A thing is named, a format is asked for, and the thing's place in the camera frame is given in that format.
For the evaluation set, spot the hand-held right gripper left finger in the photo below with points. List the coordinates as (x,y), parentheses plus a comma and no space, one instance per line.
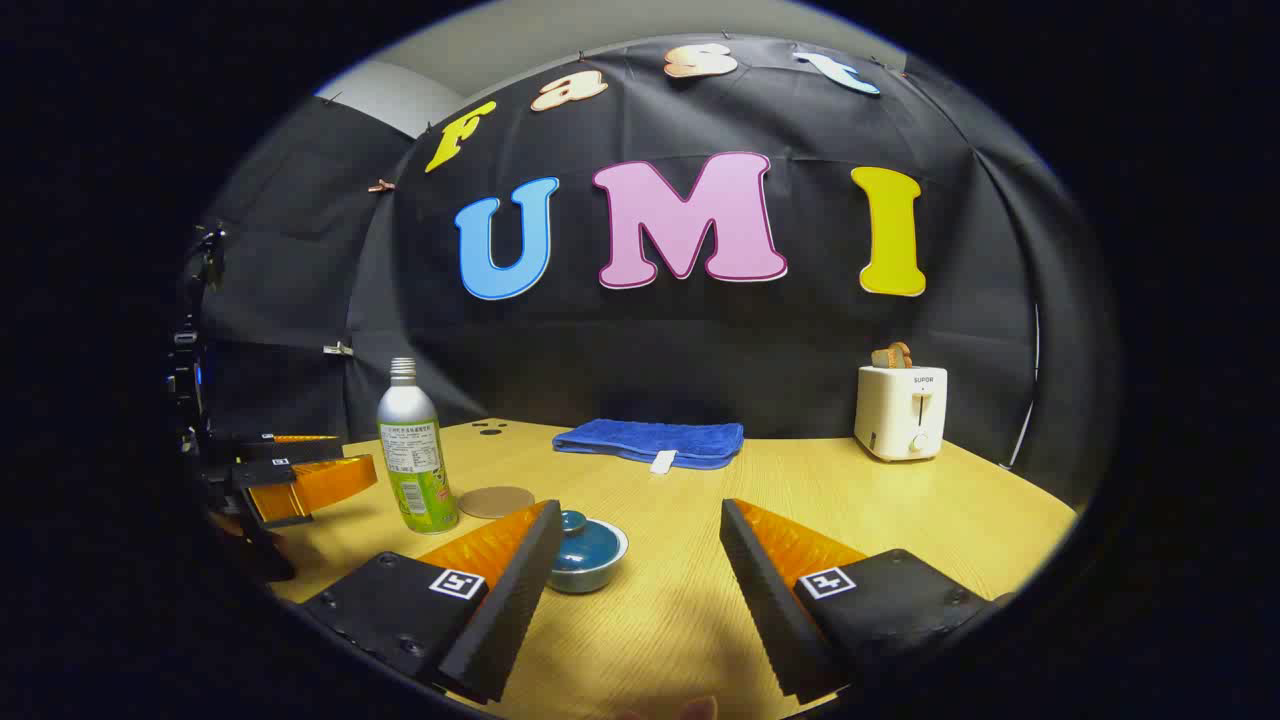
(505,620)

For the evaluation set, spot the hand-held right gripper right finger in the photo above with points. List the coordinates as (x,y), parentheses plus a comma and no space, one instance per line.
(770,610)

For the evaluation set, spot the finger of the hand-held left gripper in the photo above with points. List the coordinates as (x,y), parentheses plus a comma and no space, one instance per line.
(300,450)
(320,485)

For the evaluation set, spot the white teacup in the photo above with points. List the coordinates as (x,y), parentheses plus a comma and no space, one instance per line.
(590,584)

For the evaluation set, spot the silver green-label water bottle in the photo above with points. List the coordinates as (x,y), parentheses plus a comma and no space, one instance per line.
(410,440)

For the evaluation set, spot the teal teacup lid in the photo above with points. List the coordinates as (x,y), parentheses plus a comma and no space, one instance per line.
(590,548)

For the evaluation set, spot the round brown coaster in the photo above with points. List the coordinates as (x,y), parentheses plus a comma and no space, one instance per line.
(495,502)

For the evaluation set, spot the silver cloth clip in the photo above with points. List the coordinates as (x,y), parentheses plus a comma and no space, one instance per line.
(338,349)

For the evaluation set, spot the blue folded towel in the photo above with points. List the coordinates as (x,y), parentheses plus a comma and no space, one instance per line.
(650,440)

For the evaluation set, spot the white toaster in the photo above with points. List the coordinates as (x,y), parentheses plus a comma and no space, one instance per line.
(895,415)

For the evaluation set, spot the black backdrop cloth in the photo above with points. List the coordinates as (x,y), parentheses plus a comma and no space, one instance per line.
(700,340)

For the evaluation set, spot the bread slice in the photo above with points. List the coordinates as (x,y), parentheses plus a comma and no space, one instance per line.
(893,355)

